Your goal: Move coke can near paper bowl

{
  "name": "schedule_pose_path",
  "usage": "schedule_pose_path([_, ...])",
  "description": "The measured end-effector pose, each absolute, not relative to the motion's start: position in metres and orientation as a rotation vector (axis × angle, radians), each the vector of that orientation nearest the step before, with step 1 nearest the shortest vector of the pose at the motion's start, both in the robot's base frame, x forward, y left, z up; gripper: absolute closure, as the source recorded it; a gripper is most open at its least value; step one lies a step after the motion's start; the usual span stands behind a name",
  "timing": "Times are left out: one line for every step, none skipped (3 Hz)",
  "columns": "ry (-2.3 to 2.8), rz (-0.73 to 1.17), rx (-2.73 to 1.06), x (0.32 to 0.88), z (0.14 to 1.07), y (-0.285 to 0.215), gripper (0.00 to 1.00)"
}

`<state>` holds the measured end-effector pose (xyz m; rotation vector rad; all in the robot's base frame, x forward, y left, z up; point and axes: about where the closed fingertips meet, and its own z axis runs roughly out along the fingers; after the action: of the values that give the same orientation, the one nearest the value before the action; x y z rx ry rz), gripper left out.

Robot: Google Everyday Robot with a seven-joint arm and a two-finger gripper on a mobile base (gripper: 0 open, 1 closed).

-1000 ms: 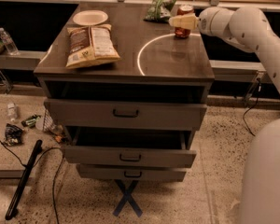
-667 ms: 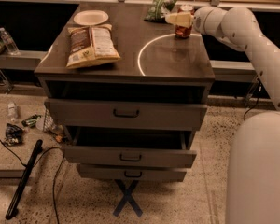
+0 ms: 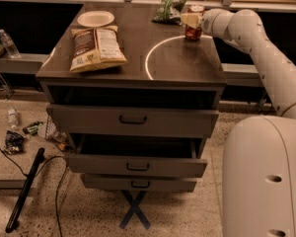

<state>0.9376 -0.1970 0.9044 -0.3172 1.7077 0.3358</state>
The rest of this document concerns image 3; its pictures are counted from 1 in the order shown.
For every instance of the dark snack bag on floor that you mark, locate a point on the dark snack bag on floor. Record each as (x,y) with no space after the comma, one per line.
(14,142)

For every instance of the clear water bottle on ledge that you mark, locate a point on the clear water bottle on ledge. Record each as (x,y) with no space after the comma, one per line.
(9,44)

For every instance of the top grey drawer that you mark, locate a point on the top grey drawer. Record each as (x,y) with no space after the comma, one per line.
(133,121)

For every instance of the orange coke can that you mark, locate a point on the orange coke can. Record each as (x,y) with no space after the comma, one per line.
(190,33)

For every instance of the middle grey drawer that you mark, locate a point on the middle grey drawer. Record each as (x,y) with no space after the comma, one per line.
(141,156)

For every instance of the grey drawer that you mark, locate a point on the grey drawer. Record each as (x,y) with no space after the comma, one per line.
(141,156)
(133,121)
(136,183)

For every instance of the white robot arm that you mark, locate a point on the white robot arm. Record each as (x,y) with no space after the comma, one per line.
(259,159)

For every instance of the small water bottle on floor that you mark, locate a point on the small water bottle on floor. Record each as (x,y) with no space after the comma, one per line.
(13,118)

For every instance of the green snack bag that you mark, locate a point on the green snack bag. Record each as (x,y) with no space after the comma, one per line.
(169,12)

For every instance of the bottom grey drawer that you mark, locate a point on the bottom grey drawer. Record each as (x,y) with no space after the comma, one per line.
(136,183)

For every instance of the grey drawer cabinet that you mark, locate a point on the grey drawer cabinet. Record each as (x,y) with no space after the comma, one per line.
(163,69)

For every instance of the wire mesh basket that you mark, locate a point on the wire mesh basket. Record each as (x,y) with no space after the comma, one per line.
(51,132)

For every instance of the green can on floor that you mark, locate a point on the green can on floor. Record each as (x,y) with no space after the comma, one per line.
(32,128)

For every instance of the brown white chip bag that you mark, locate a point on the brown white chip bag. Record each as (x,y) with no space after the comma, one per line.
(96,49)

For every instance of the black bar left floor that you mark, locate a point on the black bar left floor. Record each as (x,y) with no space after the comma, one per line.
(13,220)

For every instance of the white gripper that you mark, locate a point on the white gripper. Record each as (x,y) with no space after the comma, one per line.
(208,23)

